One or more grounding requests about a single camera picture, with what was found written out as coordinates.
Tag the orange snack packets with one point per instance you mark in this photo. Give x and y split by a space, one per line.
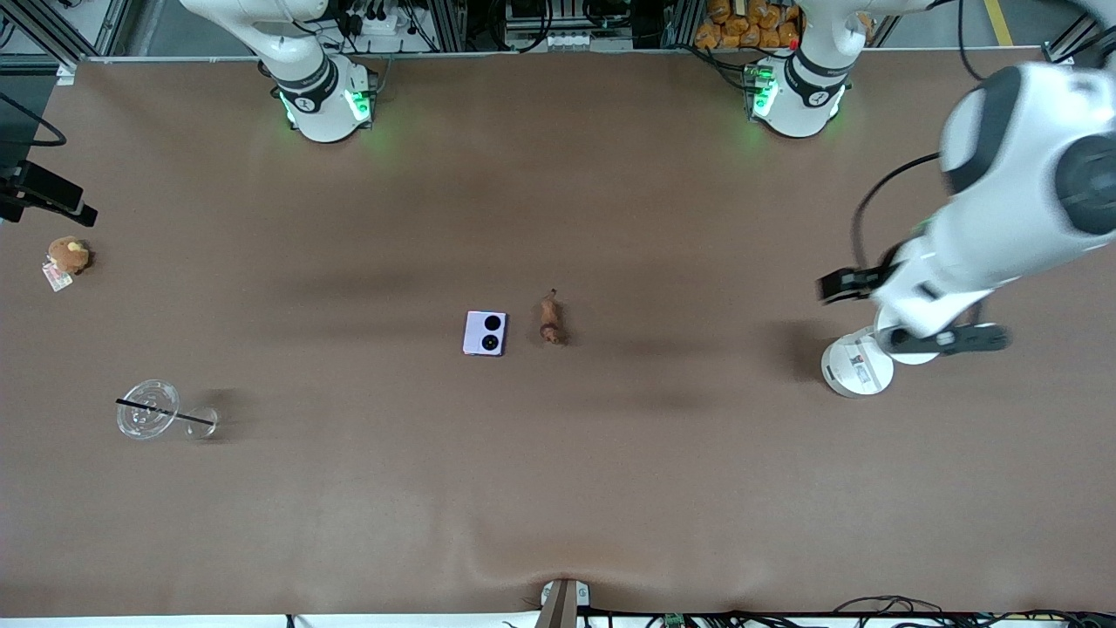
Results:
741 26

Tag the brown plush toy with tag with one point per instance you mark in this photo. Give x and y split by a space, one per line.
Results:
66 255

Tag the white round container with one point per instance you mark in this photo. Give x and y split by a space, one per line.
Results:
850 371

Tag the brown lion statue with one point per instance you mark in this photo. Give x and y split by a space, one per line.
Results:
551 321

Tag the lilac flip phone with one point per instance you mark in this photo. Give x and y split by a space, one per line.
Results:
485 334

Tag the black straw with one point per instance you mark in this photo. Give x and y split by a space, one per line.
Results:
166 412

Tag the aluminium frame post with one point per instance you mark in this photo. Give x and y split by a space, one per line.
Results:
52 30
1077 35

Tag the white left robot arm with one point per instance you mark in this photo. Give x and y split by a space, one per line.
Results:
1020 192

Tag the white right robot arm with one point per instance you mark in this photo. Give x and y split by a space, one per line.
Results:
314 87

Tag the white power strip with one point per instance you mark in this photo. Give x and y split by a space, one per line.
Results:
375 22

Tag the clear plastic cup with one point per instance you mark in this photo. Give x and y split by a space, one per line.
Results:
146 410

